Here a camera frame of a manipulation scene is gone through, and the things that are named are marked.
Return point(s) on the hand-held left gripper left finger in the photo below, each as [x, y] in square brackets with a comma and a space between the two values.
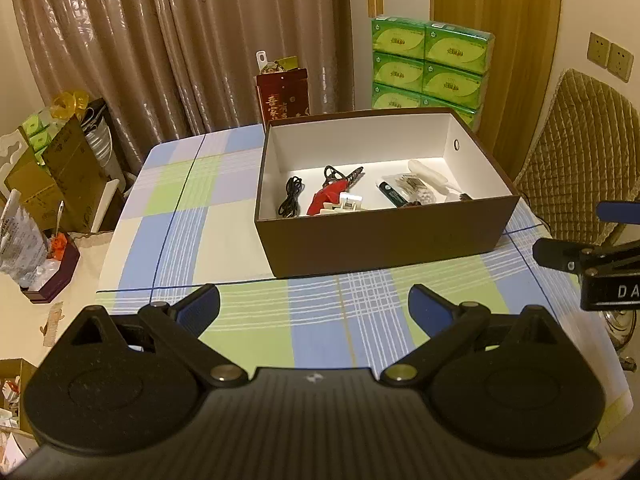
[200, 307]

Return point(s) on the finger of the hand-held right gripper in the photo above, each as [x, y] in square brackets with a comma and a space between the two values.
[620, 211]
[560, 255]

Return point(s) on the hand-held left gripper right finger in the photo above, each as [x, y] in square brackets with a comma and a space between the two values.
[430, 310]

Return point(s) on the brown cardboard box white inside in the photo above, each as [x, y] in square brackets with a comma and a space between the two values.
[380, 240]

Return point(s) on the dark green tube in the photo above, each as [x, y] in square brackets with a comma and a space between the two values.
[392, 194]

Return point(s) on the cotton swab bag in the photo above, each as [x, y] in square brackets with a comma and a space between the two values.
[415, 187]

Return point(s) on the white hair clip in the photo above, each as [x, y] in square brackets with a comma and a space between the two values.
[346, 205]

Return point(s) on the red snack packet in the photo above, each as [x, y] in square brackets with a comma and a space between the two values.
[320, 201]

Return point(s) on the black binder clip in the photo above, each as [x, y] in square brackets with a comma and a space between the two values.
[332, 177]

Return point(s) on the glass teapot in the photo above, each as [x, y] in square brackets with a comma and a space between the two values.
[622, 327]

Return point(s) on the chair with quilted cover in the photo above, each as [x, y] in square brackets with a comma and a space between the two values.
[575, 160]

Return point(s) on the dark red tray box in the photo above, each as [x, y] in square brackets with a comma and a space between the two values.
[60, 275]

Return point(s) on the orange small item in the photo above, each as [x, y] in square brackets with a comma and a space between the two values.
[59, 245]

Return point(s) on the dark brown cardboard box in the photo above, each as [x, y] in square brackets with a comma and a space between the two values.
[75, 175]

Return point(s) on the clear plastic bag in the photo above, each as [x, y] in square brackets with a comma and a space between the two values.
[20, 240]

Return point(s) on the stack of metal plates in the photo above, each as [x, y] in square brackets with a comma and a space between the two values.
[102, 140]

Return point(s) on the open box of small goods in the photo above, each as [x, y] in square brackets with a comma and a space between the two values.
[15, 400]

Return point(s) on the tan cardboard box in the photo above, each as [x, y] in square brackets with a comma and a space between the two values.
[30, 185]

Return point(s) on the red gift bag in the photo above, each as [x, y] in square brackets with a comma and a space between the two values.
[282, 100]

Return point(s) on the golden brown curtain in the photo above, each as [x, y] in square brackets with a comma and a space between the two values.
[515, 10]

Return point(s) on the small green tissue bundle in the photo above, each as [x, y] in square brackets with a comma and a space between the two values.
[37, 132]

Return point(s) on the yellow ribbon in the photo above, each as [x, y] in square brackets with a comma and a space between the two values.
[70, 105]

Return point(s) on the stack of green tissue packs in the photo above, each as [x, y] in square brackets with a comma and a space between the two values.
[400, 42]

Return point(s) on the shiny brown curtain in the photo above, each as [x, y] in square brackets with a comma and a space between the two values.
[150, 35]

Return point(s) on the gold wall socket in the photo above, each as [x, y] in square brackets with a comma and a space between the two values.
[599, 50]
[620, 62]

